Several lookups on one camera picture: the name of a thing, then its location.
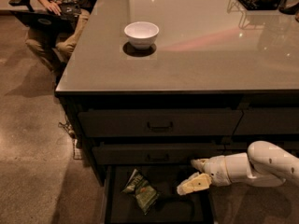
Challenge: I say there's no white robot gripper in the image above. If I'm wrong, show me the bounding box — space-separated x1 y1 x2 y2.
177 155 231 195

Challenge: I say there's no green jalapeno chip bag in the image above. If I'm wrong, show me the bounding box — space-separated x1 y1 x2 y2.
122 169 160 215

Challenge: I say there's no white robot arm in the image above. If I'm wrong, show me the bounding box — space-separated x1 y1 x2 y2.
177 141 299 195

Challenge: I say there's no open bottom drawer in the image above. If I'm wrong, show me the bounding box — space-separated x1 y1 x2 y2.
100 165 217 224

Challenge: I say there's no middle right drawer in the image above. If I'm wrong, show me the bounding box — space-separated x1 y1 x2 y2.
225 141 299 167

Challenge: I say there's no top right drawer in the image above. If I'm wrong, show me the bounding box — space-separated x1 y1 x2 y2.
235 107 299 135

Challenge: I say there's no middle left drawer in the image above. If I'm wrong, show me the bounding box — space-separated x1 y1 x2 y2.
93 143 224 165

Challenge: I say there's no top left drawer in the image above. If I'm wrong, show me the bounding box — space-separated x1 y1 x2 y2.
78 109 242 137

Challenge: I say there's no dark round object on counter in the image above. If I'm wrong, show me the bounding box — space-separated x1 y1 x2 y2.
278 0 299 15

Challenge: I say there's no white ceramic bowl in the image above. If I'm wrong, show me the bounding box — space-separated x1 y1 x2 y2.
124 21 160 49

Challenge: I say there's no seated person in khakis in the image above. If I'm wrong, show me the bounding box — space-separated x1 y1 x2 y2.
25 0 93 77

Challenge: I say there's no black laptop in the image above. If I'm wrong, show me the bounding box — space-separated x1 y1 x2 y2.
11 6 78 33

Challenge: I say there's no black office chair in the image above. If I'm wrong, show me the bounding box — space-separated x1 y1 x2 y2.
8 0 34 12

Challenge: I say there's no wire rack on floor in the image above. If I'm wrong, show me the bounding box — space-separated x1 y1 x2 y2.
58 117 83 160

